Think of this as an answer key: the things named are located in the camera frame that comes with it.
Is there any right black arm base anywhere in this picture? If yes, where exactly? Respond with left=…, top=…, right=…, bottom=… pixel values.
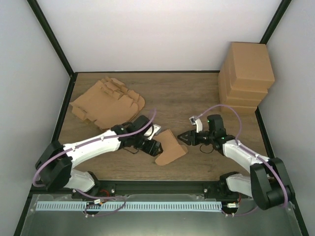
left=202, top=172, right=252, bottom=201

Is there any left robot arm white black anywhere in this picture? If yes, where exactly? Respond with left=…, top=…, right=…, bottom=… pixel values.
left=33, top=115, right=163, bottom=199

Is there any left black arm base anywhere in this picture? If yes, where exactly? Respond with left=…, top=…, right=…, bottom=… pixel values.
left=71, top=171, right=116, bottom=201

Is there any stack of flat cardboard blanks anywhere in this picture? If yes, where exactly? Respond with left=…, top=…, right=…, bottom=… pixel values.
left=70, top=77, right=145, bottom=130

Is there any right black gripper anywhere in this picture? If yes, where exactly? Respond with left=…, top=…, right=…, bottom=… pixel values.
left=178, top=129, right=215, bottom=146

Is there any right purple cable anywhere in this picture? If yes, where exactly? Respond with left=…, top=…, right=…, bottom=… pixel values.
left=196, top=105, right=289, bottom=217

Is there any light blue slotted cable duct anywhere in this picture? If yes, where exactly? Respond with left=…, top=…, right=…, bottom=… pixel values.
left=35, top=201, right=222, bottom=212

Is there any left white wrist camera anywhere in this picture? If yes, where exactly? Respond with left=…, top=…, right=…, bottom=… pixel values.
left=144, top=124, right=161, bottom=140

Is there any folded cardboard box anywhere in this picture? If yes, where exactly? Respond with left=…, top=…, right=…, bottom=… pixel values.
left=219, top=84, right=267, bottom=107
left=220, top=98, right=261, bottom=114
left=224, top=42, right=275, bottom=90
left=218, top=70, right=268, bottom=100

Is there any bottom folded cardboard box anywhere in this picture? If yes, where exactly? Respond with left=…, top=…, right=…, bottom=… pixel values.
left=220, top=98, right=261, bottom=114

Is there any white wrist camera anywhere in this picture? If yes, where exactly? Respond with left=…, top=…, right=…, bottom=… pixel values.
left=189, top=116, right=203, bottom=133
left=144, top=124, right=161, bottom=140

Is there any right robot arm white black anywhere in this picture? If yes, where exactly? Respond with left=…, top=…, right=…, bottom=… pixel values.
left=177, top=114, right=295, bottom=210

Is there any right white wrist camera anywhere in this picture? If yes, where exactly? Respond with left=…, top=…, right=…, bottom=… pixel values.
left=189, top=116, right=203, bottom=133

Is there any purple cable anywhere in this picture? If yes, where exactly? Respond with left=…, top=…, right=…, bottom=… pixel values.
left=33, top=107, right=158, bottom=217
left=196, top=105, right=289, bottom=217

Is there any brown cardboard box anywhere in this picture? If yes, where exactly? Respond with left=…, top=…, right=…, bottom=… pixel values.
left=154, top=129, right=188, bottom=166

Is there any clear acrylic plate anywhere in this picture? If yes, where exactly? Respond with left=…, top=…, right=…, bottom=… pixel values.
left=22, top=195, right=302, bottom=236

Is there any top folded cardboard box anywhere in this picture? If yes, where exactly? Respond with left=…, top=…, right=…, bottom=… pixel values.
left=224, top=42, right=275, bottom=90

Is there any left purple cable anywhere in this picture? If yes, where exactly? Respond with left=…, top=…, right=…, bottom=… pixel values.
left=33, top=107, right=158, bottom=217

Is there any black aluminium frame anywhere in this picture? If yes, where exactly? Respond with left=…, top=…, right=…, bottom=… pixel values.
left=14, top=0, right=309, bottom=236

